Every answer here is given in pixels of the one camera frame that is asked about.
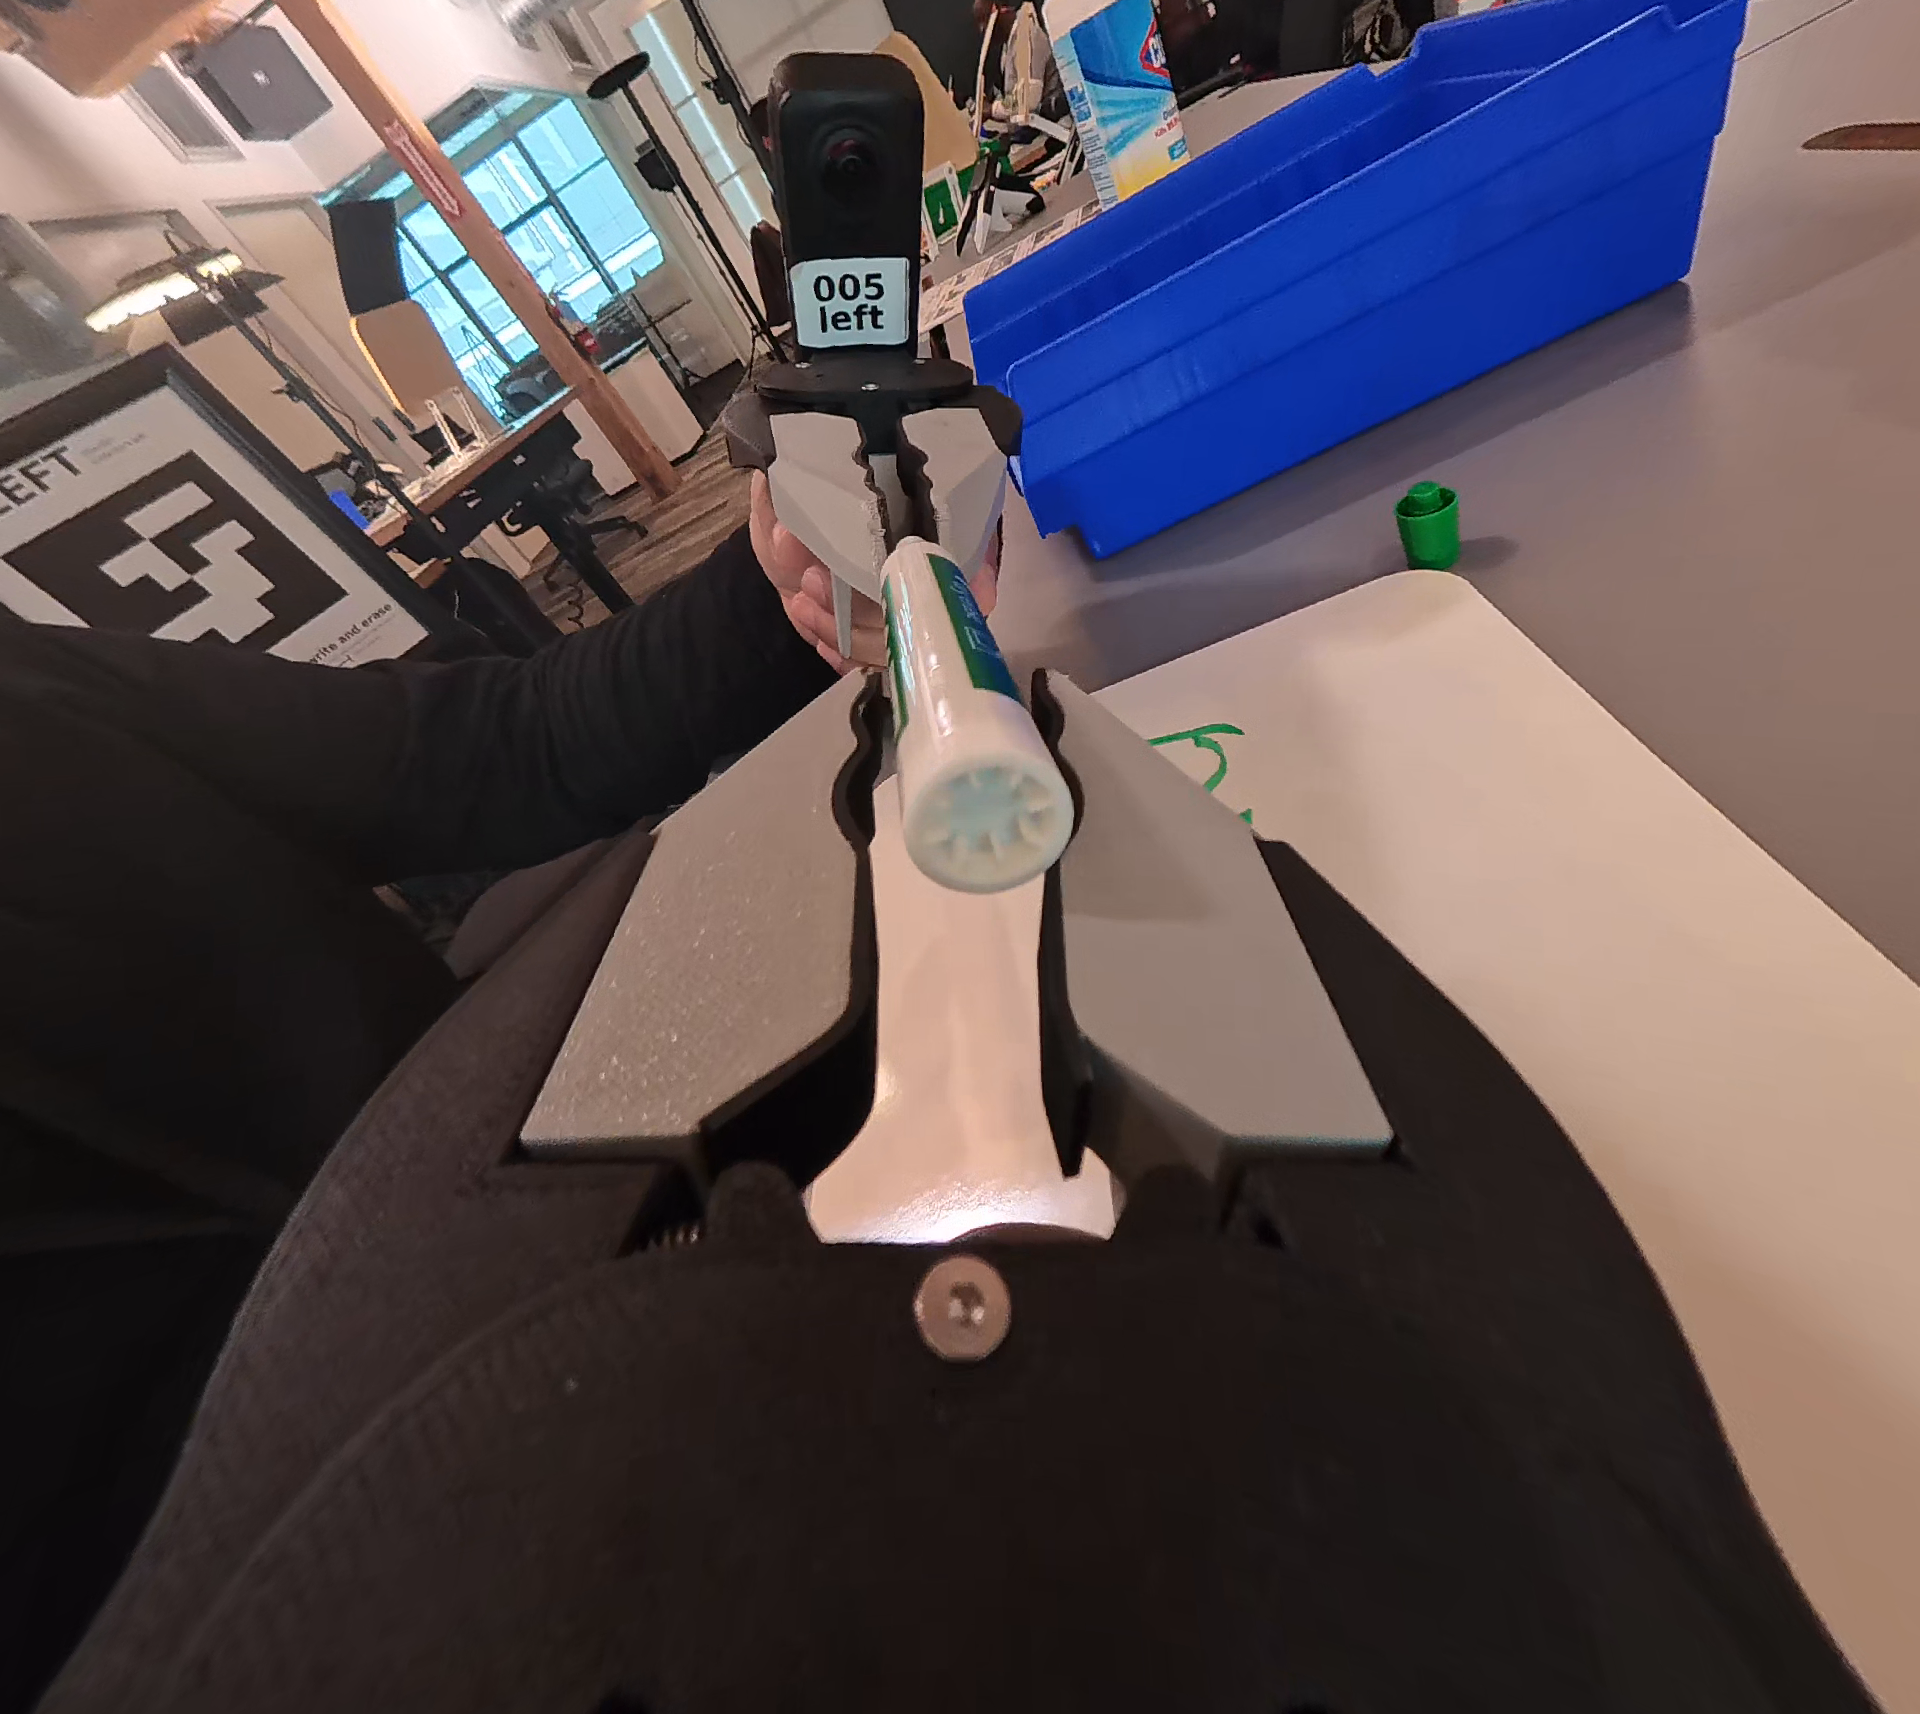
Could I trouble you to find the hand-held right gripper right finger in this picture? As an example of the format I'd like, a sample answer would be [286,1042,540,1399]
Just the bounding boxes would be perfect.
[1040,672,1397,1179]

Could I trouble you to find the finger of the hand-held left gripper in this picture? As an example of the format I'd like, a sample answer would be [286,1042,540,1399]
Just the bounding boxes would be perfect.
[897,429,1012,603]
[764,413,905,670]

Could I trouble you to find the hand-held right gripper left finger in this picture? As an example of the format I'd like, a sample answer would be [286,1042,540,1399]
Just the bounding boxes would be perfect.
[517,677,891,1157]

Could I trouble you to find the white green whiteboard marker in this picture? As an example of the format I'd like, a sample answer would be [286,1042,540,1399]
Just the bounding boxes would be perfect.
[876,536,1080,897]

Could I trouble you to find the white whiteboard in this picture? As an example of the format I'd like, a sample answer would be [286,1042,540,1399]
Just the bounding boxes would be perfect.
[806,571,1920,1714]

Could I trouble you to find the green marker cap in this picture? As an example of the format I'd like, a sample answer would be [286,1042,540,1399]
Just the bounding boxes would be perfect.
[1393,478,1464,575]

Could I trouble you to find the person's left forearm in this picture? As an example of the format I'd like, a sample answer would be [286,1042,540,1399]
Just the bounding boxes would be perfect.
[0,529,847,924]

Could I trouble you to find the person's left hand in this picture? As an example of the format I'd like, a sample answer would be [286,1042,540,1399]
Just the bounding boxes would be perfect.
[746,473,854,678]

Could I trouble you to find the white wipes canister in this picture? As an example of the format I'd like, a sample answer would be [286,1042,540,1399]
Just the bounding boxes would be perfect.
[1043,0,1196,210]

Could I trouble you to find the background desk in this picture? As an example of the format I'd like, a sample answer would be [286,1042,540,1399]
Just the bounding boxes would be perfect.
[360,401,648,617]

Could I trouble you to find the blue plastic bin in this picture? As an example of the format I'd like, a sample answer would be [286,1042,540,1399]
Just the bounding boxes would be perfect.
[963,0,1776,563]

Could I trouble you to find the black white tag sign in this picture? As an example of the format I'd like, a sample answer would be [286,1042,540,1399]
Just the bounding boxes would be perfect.
[0,341,446,670]

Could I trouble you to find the wooden post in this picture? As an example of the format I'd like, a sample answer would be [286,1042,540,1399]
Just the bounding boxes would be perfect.
[247,0,687,502]

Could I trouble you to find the black wall speaker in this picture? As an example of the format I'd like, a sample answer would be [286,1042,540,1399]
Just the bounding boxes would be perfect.
[181,18,337,146]

